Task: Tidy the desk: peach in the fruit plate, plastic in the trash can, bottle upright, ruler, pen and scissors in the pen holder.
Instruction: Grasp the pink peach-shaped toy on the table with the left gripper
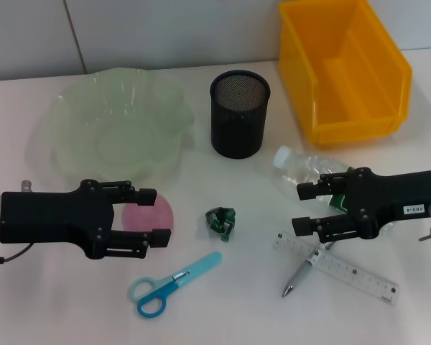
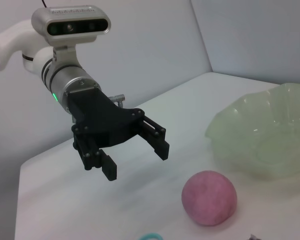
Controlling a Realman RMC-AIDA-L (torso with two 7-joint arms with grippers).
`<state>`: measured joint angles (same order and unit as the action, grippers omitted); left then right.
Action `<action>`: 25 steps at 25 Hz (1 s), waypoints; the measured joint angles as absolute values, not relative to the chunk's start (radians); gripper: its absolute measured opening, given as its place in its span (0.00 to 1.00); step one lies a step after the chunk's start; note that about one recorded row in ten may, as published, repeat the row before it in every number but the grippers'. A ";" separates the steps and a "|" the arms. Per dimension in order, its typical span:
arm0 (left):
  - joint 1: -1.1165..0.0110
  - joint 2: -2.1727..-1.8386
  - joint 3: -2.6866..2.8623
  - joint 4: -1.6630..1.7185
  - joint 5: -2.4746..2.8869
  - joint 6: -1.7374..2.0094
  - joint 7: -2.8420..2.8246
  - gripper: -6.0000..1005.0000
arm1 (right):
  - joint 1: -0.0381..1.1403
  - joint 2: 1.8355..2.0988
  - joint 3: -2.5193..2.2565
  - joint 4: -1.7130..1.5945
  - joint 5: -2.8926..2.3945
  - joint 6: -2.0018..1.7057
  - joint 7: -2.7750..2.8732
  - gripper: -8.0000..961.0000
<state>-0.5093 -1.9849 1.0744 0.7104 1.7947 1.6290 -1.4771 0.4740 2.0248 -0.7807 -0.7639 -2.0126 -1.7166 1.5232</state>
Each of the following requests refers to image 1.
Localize pink peach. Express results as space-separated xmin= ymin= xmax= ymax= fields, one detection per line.
xmin=121 ymin=193 xmax=175 ymax=231

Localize pale green fruit plate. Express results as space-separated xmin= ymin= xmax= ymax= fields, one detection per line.
xmin=45 ymin=70 xmax=197 ymax=181

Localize transparent plastic ruler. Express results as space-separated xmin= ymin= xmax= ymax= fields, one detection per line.
xmin=272 ymin=229 xmax=400 ymax=306

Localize yellow plastic bin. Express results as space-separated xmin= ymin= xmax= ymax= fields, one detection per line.
xmin=278 ymin=0 xmax=413 ymax=149

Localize silver ballpoint pen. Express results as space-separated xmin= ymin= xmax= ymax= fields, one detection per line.
xmin=282 ymin=239 xmax=335 ymax=298

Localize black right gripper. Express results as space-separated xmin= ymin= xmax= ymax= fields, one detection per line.
xmin=292 ymin=166 xmax=431 ymax=242

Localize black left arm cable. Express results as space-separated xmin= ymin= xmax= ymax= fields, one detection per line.
xmin=0 ymin=242 xmax=33 ymax=265

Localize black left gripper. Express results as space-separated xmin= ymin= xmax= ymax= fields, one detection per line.
xmin=1 ymin=179 xmax=172 ymax=260

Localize green plastic wrapper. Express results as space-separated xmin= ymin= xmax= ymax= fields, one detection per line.
xmin=205 ymin=206 xmax=237 ymax=243

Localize clear water bottle green label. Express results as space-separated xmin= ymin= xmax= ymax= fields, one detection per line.
xmin=272 ymin=145 xmax=396 ymax=233

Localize black mesh pen holder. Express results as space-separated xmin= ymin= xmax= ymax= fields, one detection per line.
xmin=210 ymin=70 xmax=271 ymax=160

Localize blue scissors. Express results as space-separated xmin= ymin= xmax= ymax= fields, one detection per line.
xmin=129 ymin=251 xmax=223 ymax=319

